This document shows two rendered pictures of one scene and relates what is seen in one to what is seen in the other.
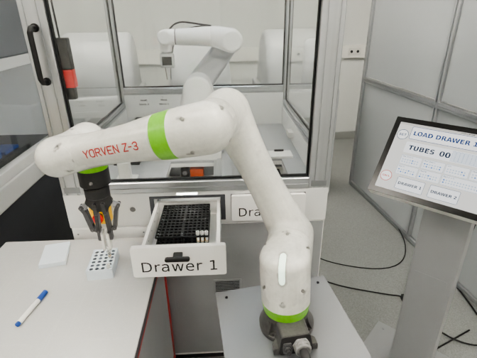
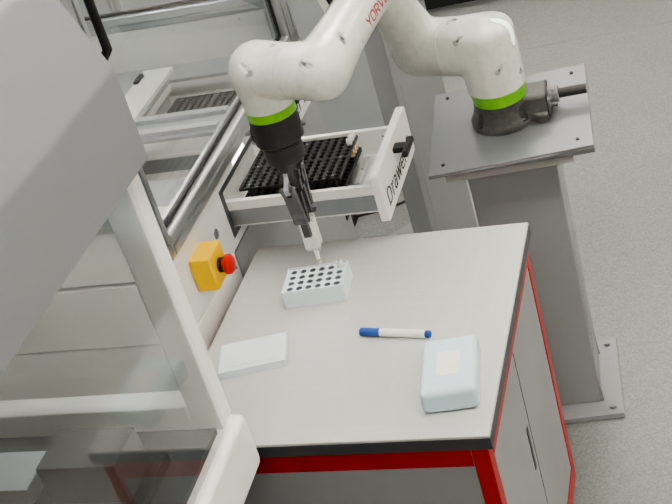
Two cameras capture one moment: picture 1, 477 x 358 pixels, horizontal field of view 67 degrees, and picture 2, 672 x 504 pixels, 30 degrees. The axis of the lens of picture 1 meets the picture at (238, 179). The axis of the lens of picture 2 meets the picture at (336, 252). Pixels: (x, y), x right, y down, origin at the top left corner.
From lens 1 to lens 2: 2.40 m
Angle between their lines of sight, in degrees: 57
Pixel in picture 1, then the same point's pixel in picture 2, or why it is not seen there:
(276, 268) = (505, 29)
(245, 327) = (501, 145)
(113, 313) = (434, 256)
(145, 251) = (383, 168)
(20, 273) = (288, 386)
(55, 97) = not seen: hidden behind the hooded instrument
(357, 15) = not seen: outside the picture
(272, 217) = (422, 24)
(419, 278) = (410, 90)
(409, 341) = (440, 188)
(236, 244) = not seen: hidden behind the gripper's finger
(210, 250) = (401, 122)
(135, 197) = (211, 207)
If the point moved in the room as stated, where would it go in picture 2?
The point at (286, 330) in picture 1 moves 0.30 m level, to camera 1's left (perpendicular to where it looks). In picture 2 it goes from (536, 92) to (516, 162)
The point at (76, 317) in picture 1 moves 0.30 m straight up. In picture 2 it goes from (429, 288) to (393, 151)
